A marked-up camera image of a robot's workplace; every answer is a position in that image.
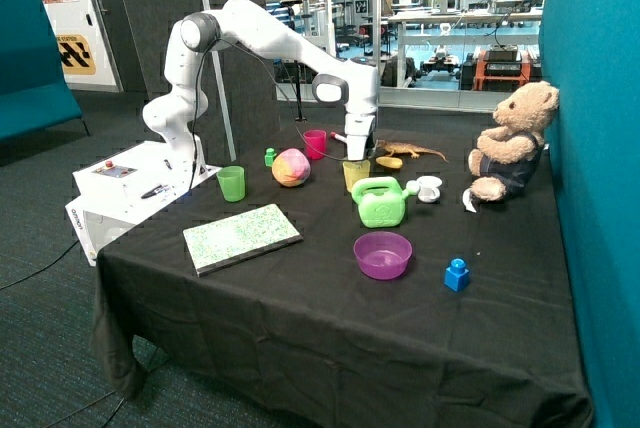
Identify yellow plastic cup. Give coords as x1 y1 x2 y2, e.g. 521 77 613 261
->
342 160 370 193

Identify teal sofa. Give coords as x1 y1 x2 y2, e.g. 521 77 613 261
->
0 0 83 140

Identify red whiteboard marker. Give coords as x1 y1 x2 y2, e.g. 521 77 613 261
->
330 132 347 145

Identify green plastic cup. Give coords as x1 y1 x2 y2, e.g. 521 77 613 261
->
216 166 246 202

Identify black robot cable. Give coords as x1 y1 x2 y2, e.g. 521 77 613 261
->
0 37 351 294

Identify beige teddy bear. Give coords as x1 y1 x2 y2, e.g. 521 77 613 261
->
462 81 559 212

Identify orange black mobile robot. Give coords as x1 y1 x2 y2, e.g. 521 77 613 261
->
472 45 531 92

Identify green toy watering can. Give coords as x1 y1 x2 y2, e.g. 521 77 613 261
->
351 176 420 228

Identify yellow black wall sign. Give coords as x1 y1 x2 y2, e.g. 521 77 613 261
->
56 34 96 76

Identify small white cup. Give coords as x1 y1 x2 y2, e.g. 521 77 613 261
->
417 175 443 204

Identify black tablecloth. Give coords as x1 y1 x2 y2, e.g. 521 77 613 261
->
92 131 594 427

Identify blue toy block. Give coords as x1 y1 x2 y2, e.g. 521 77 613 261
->
444 258 470 292

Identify yellow toy lemon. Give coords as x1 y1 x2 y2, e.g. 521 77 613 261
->
376 156 403 170

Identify multicolour soft ball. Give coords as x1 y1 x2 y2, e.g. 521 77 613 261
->
271 148 311 188

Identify black tripod stand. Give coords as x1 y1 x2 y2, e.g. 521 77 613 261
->
279 60 307 122

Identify brown toy lizard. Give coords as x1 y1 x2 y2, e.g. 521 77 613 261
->
376 139 447 162

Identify green speckled notebook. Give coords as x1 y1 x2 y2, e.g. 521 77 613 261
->
183 204 303 276

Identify pink plastic cup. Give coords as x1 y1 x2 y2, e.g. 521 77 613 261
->
303 129 327 160

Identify teal partition panel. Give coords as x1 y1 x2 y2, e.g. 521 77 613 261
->
539 0 639 427

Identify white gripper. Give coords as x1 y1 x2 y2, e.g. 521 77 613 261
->
345 114 376 160

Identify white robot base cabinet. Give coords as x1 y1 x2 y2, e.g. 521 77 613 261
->
66 141 219 266

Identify small green toy block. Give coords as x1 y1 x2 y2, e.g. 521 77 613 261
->
264 148 277 167

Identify purple plastic bowl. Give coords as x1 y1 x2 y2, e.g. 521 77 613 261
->
353 231 413 281

